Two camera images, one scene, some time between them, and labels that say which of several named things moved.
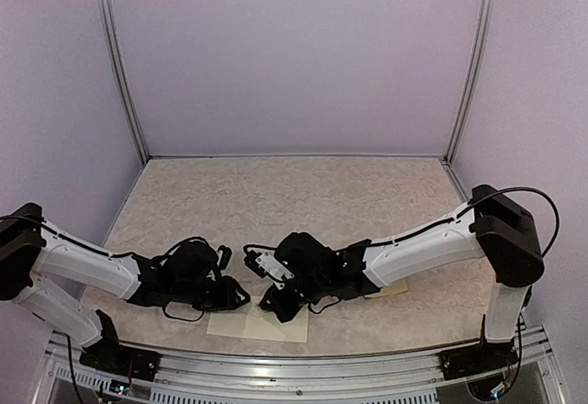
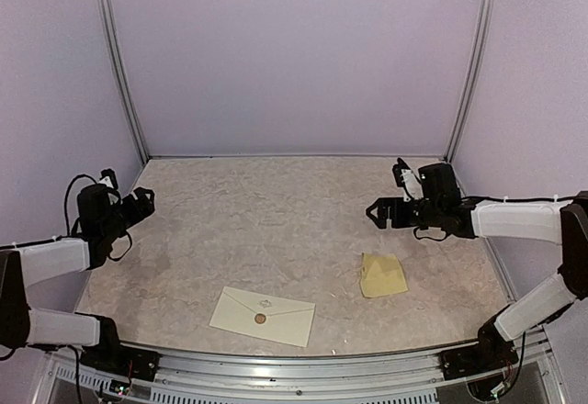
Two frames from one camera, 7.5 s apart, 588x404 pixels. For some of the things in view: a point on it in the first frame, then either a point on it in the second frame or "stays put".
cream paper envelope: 260,322 stays put
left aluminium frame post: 113,50 stays put
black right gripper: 282,310 -> 383,204
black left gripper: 229,298 -> 148,207
